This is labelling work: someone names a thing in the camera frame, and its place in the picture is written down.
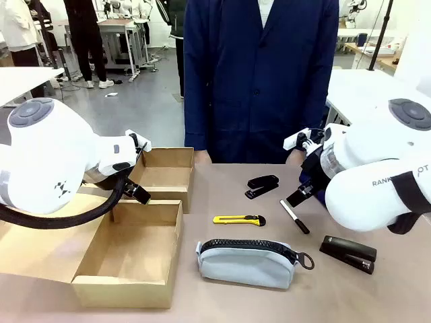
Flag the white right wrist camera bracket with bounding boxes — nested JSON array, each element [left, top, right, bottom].
[[283, 127, 316, 151]]

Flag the person's right hand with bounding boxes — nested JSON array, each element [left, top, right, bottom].
[[194, 149, 212, 165]]

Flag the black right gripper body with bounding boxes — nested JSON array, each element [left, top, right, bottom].
[[299, 146, 333, 196]]

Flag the grey zipper pencil case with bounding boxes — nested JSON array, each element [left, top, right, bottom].
[[195, 238, 315, 290]]

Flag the person's right forearm blue sleeve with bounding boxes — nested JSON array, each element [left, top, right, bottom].
[[183, 83, 210, 153]]

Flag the white table grey legs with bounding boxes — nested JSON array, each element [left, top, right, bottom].
[[0, 66, 65, 108]]

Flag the yellow utility knife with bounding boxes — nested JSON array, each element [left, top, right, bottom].
[[212, 215, 267, 227]]

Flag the white black marker pen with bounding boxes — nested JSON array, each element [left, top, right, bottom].
[[279, 199, 310, 235]]

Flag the large open cardboard box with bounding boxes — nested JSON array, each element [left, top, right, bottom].
[[0, 193, 185, 310]]

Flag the black tripod pole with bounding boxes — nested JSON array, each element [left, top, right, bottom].
[[368, 0, 395, 71]]

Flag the white table rounded corner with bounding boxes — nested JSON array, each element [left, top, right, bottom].
[[323, 69, 431, 126]]

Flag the person's left forearm blue sleeve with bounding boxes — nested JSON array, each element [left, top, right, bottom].
[[296, 83, 330, 135]]

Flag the wooden desk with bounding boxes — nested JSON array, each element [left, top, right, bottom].
[[345, 42, 407, 71]]

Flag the bystander in black clothes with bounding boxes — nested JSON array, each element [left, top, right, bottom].
[[63, 0, 115, 89]]

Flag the person in blue coat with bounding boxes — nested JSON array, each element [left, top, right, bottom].
[[183, 0, 340, 165]]

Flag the small open cardboard box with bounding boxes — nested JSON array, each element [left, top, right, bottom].
[[79, 147, 195, 215]]

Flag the grey metal workbench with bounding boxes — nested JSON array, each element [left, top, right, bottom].
[[96, 18, 151, 83]]

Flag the black strap and cable bundle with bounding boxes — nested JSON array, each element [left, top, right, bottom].
[[387, 170, 431, 236]]

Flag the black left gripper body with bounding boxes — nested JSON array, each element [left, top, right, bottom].
[[84, 166, 135, 191]]

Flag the black stand pole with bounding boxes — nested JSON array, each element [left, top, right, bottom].
[[35, 0, 72, 80]]

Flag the black braided cable sleeve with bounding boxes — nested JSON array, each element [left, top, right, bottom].
[[0, 174, 136, 230]]

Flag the person's left hand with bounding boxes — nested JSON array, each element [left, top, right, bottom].
[[285, 149, 305, 166]]

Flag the bystander in white jacket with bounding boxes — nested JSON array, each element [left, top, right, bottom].
[[0, 0, 38, 68]]

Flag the small black stapler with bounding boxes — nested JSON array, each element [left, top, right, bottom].
[[244, 174, 280, 201]]

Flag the bystander in striped black jacket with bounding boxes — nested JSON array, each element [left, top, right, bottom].
[[158, 0, 187, 99]]

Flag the large black stapler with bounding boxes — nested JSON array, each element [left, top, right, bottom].
[[319, 235, 378, 275]]

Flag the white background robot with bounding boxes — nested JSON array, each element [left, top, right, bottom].
[[347, 0, 367, 28]]

